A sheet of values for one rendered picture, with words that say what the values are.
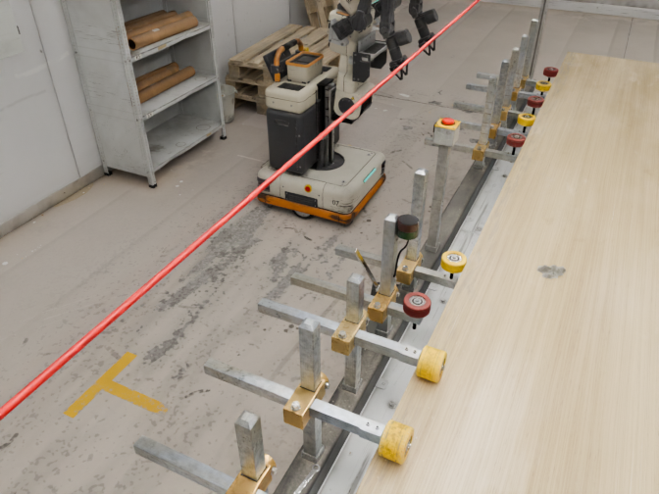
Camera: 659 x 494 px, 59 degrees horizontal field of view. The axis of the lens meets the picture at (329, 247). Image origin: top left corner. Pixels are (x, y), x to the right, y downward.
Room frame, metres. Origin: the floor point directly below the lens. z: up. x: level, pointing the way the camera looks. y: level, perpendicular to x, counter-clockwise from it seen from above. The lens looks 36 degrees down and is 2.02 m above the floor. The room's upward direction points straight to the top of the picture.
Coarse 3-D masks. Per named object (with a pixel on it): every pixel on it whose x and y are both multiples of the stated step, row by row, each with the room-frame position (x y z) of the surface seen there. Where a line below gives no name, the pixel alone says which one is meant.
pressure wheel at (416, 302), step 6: (408, 294) 1.30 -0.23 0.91; (414, 294) 1.30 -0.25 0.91; (420, 294) 1.30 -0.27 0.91; (408, 300) 1.27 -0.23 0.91; (414, 300) 1.27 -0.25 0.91; (420, 300) 1.27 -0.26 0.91; (426, 300) 1.27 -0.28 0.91; (408, 306) 1.25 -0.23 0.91; (414, 306) 1.25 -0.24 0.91; (420, 306) 1.25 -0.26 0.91; (426, 306) 1.25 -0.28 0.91; (408, 312) 1.24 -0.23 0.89; (414, 312) 1.23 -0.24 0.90; (420, 312) 1.23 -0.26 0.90; (426, 312) 1.24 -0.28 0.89; (420, 318) 1.23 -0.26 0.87; (414, 324) 1.27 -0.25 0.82
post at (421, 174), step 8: (416, 176) 1.57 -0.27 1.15; (424, 176) 1.56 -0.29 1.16; (416, 184) 1.57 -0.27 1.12; (424, 184) 1.56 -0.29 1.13; (416, 192) 1.57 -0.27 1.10; (424, 192) 1.57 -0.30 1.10; (416, 200) 1.57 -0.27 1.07; (424, 200) 1.57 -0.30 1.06; (416, 208) 1.56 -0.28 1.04; (424, 208) 1.58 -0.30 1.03; (416, 216) 1.56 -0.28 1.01; (416, 240) 1.56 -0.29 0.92; (408, 248) 1.57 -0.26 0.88; (416, 248) 1.56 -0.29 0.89; (408, 256) 1.57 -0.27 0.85; (416, 256) 1.56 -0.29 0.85
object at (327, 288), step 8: (296, 272) 1.46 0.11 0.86; (296, 280) 1.43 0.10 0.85; (304, 280) 1.42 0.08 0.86; (312, 280) 1.42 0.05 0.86; (320, 280) 1.42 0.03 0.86; (312, 288) 1.41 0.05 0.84; (320, 288) 1.39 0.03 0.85; (328, 288) 1.38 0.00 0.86; (336, 288) 1.38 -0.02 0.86; (344, 288) 1.38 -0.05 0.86; (336, 296) 1.37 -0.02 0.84; (344, 296) 1.36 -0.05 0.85; (368, 296) 1.34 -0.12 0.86; (368, 304) 1.32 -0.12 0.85; (392, 304) 1.31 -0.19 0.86; (400, 304) 1.31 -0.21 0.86; (392, 312) 1.29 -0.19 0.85; (400, 312) 1.28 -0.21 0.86; (408, 320) 1.26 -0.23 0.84; (416, 320) 1.25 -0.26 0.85
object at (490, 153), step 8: (432, 144) 2.53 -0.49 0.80; (456, 144) 2.48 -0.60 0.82; (464, 144) 2.48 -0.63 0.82; (464, 152) 2.46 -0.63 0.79; (472, 152) 2.45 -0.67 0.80; (488, 152) 2.41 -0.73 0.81; (496, 152) 2.40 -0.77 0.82; (504, 152) 2.40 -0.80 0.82; (504, 160) 2.38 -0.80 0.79; (512, 160) 2.36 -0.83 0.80
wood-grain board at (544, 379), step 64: (576, 64) 3.38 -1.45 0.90; (640, 64) 3.38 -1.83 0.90; (576, 128) 2.48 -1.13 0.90; (640, 128) 2.48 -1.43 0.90; (512, 192) 1.90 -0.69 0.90; (576, 192) 1.90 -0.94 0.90; (640, 192) 1.90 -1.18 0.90; (512, 256) 1.50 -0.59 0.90; (576, 256) 1.50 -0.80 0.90; (640, 256) 1.50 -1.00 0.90; (448, 320) 1.20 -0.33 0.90; (512, 320) 1.20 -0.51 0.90; (576, 320) 1.20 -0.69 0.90; (640, 320) 1.20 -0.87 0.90; (448, 384) 0.96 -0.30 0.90; (512, 384) 0.96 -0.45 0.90; (576, 384) 0.96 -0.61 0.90; (640, 384) 0.96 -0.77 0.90; (448, 448) 0.78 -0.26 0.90; (512, 448) 0.78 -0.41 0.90; (576, 448) 0.78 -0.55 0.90; (640, 448) 0.78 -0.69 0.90
